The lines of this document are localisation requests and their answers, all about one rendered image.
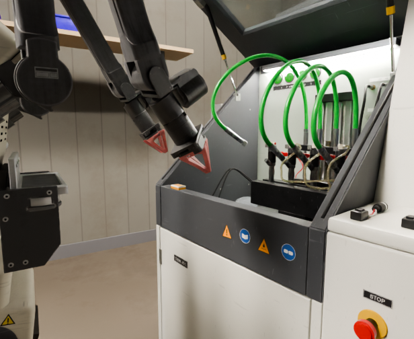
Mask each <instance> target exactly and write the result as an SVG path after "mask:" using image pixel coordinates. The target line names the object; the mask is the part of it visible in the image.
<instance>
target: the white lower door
mask: <svg viewBox="0 0 414 339"><path fill-rule="evenodd" d="M160 237H161V249H159V263H160V264H161V301H162V334H163V339H310V336H311V309H312V300H313V299H311V298H309V297H307V296H306V295H303V294H301V293H299V292H297V291H294V290H292V289H290V288H288V287H286V286H284V285H282V284H280V283H278V282H276V281H274V280H272V279H270V278H268V277H266V276H263V275H261V274H259V273H257V272H255V271H253V270H251V269H249V268H246V267H244V266H242V265H240V264H238V263H236V262H234V261H232V260H229V259H228V258H225V257H224V256H221V255H220V254H217V253H215V252H213V251H211V250H209V249H207V248H205V247H203V246H200V245H198V244H196V243H194V242H192V241H190V240H188V239H186V238H184V237H182V236H180V235H178V234H176V233H174V232H172V231H170V230H167V229H165V228H163V227H161V228H160Z"/></svg>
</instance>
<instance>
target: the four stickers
mask: <svg viewBox="0 0 414 339"><path fill-rule="evenodd" d="M222 236H223V237H226V238H229V239H232V225H227V224H225V223H222ZM239 241H240V242H243V243H246V244H248V245H251V231H250V230H248V229H244V228H242V227H239ZM270 241H271V240H270V239H267V238H265V237H262V236H260V235H258V242H257V250H259V251H260V252H263V253H265V254H268V255H270ZM281 258H283V259H286V260H288V261H290V262H293V263H295V259H296V246H292V245H290V244H288V243H285V242H283V241H282V247H281Z"/></svg>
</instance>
